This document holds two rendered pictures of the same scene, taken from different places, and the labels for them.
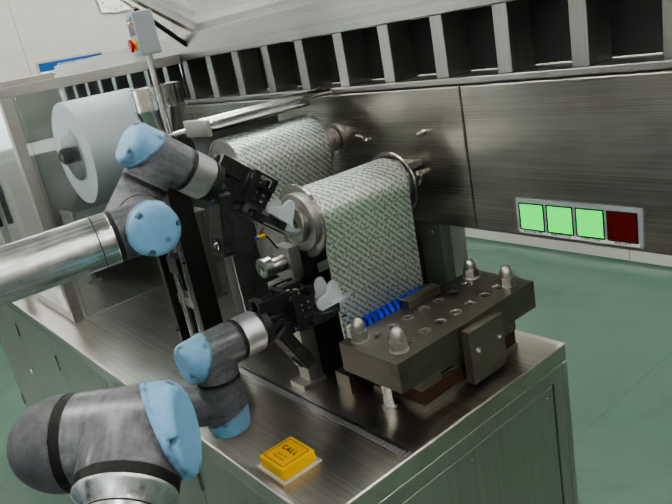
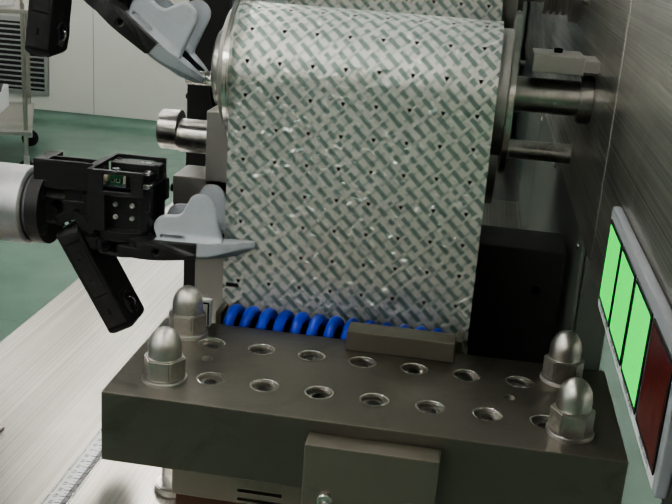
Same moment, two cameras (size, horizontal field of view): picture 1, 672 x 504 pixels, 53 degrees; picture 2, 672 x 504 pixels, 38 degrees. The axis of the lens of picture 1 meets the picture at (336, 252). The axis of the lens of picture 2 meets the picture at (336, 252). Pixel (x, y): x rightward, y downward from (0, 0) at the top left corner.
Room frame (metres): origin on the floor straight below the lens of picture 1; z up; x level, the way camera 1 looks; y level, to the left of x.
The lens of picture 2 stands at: (0.66, -0.67, 1.38)
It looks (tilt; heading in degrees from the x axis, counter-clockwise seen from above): 18 degrees down; 44
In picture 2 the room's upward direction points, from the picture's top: 4 degrees clockwise
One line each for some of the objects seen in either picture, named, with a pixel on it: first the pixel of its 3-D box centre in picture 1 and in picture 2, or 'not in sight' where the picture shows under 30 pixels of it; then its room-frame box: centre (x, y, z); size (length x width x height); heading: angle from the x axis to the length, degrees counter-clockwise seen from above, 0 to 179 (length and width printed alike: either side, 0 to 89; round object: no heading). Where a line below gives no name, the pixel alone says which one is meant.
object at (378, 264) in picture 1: (377, 268); (349, 237); (1.29, -0.08, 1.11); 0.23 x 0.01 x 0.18; 127
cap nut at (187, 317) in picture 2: (358, 329); (187, 309); (1.15, -0.01, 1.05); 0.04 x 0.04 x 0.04
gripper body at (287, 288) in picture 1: (283, 311); (100, 204); (1.14, 0.12, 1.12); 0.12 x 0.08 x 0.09; 127
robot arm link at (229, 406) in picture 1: (215, 403); not in sight; (1.05, 0.26, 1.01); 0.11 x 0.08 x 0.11; 84
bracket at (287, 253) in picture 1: (293, 317); (204, 250); (1.27, 0.11, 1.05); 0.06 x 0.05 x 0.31; 127
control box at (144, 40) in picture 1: (140, 33); not in sight; (1.72, 0.36, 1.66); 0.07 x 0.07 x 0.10; 26
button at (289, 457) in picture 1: (287, 458); not in sight; (0.99, 0.15, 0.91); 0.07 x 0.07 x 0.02; 37
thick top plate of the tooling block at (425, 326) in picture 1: (441, 323); (365, 412); (1.21, -0.18, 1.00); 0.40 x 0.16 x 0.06; 127
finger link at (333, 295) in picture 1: (333, 293); (203, 225); (1.19, 0.02, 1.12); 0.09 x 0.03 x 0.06; 125
